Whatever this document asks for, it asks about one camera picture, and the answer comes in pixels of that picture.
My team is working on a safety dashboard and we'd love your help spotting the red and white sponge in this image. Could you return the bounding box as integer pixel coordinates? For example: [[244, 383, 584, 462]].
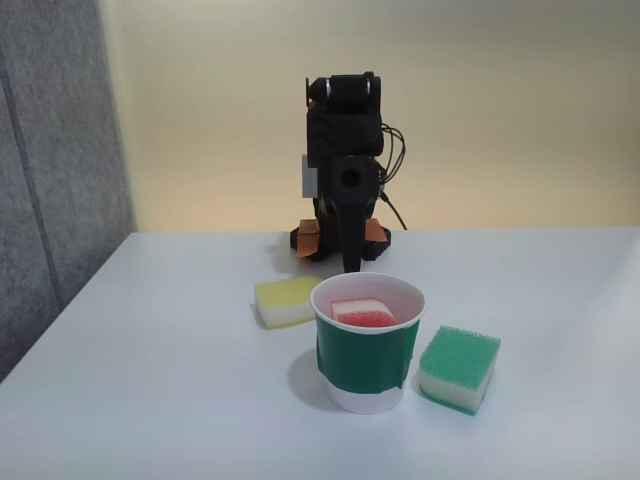
[[330, 297, 399, 329]]

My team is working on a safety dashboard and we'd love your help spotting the white controller board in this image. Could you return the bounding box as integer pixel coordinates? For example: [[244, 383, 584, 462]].
[[301, 154, 321, 197]]

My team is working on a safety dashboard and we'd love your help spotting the large orange tape piece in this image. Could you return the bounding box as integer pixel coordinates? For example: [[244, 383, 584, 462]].
[[294, 218, 321, 259]]

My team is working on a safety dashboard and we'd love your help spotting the yellow and white sponge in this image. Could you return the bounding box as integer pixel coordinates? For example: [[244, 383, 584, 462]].
[[253, 276, 325, 331]]

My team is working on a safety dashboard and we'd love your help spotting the white paper cup green band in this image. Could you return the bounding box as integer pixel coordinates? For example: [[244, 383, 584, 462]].
[[309, 272, 427, 415]]

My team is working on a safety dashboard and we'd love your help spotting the green and white sponge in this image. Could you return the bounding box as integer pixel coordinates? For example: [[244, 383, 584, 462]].
[[418, 325, 502, 416]]

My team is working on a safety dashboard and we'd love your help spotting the grey fabric partition panel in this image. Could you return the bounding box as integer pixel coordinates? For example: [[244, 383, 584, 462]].
[[0, 0, 137, 384]]

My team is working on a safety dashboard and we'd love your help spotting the thin black base cable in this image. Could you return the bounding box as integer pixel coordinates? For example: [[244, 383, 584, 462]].
[[382, 192, 408, 232]]

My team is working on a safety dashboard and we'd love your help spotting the black looped motor cable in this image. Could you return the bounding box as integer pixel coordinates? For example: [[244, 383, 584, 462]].
[[379, 123, 409, 184]]

